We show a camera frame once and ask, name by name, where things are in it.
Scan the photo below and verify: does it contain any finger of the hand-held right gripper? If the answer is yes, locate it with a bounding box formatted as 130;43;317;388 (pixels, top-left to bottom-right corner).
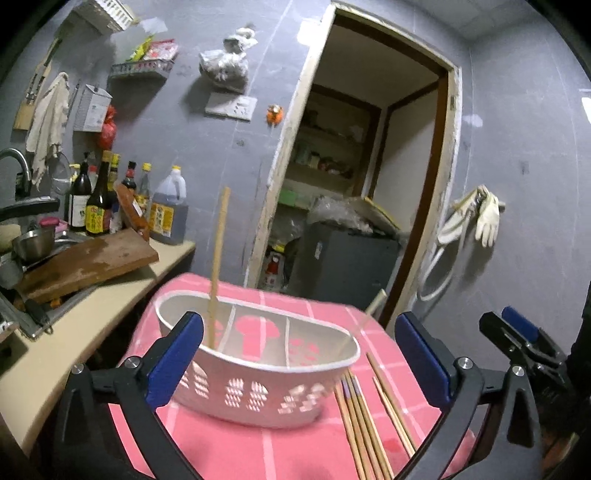
501;305;568;361
478;312;536;367

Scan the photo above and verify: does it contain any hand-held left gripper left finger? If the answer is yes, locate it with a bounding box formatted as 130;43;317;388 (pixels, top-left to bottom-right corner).
51;311;205;480

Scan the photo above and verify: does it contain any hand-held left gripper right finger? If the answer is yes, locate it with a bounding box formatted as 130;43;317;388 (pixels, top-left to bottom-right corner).
394;311;543;480

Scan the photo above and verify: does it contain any wooden chopstick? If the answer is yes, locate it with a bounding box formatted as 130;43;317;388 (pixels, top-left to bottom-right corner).
351;374;389;480
334;384;366;480
372;377;413;459
336;290;387;363
366;352;417;454
342;374;374;480
355;377;395;478
208;187;232;349
346;372;382;480

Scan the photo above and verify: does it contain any white perforated utensil basket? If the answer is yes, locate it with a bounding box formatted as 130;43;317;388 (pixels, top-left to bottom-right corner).
154;290;362;430

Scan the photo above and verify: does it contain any beige kitchen counter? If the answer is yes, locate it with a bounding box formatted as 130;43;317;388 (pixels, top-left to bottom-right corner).
0;240;197;457

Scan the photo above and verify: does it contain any cream rubber glove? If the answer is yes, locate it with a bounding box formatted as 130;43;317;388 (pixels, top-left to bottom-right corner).
475;185;506;247

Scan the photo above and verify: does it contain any dark grey cabinet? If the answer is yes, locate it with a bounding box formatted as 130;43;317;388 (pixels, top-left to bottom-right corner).
288;222;402;305

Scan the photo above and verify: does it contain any wooden cutting board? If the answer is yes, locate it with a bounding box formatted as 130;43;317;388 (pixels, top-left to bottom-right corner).
16;228;160;305

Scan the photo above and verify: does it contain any red and white bottle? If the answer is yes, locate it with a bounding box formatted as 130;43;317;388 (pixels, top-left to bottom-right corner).
263;251;283;289

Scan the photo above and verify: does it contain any pink checked tablecloth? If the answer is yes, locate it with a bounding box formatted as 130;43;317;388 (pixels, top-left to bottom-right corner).
108;272;476;480

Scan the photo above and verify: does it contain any large soy sauce jug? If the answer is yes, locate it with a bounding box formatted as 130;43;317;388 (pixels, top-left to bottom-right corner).
148;166;190;245

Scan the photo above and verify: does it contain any yellow edged board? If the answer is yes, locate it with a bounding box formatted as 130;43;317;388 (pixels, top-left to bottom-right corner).
355;196;402;236

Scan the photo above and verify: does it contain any brown food packet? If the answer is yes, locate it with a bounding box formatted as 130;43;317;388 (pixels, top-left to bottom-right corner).
115;184;151;241

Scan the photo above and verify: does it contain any dark bottle yellow label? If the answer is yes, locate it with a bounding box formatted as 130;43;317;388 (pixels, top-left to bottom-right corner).
85;150;114;237

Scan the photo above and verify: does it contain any steel sink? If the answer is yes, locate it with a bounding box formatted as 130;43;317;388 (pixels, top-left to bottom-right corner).
0;222;93;342

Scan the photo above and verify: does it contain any crumpled clear plastic bag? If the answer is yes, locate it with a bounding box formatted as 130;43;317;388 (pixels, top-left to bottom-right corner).
307;195;370;232

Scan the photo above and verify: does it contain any clear bottle yellow cap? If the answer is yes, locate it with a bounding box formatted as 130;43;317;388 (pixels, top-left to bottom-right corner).
139;162;153;208

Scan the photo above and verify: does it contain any steel bowl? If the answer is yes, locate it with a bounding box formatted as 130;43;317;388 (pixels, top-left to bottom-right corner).
11;228;56;261

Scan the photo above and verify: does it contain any dark bottle white label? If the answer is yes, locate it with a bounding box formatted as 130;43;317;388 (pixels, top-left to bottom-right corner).
68;159;93;232

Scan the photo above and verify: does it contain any pantry shelf unit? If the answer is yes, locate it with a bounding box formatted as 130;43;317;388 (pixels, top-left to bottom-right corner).
277;88;382;208

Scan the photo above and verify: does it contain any metal strainer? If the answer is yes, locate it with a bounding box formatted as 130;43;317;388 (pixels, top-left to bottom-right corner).
50;152;75;195

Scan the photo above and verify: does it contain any red plastic bag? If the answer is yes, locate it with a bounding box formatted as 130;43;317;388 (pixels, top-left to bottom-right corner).
99;106;117;149

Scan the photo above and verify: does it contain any steel faucet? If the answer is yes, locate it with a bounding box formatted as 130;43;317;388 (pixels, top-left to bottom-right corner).
0;148;33;199

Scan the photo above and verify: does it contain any white hanging towel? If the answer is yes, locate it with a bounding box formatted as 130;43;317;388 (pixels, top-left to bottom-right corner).
25;73;71;185

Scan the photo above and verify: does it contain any clear hanging plastic bag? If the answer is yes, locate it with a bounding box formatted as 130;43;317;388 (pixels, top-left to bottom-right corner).
199;27;258;93

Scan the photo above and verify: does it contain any red snack packet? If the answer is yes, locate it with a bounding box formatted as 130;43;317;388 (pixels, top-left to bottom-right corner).
145;41;178;62

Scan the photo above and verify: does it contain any yellow snack packet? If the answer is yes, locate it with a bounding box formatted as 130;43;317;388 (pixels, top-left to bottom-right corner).
127;36;155;63

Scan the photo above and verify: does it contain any white slatted basket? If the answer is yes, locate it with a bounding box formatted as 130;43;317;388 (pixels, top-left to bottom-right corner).
69;0;139;35

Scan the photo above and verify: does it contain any white hose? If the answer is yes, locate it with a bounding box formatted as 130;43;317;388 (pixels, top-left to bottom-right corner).
418;187;483;303

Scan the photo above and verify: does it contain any grey wall socket plate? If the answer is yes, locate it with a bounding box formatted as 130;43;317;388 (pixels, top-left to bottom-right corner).
204;92;258;121

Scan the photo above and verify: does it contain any white wall box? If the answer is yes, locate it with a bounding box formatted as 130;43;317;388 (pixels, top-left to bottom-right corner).
73;84;113;134

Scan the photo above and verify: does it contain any wooden handled kitchen tool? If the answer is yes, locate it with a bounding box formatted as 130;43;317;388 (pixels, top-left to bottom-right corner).
13;39;61;132

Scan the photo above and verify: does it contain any white wall rack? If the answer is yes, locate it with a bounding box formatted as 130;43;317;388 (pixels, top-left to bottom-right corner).
108;60;175;84

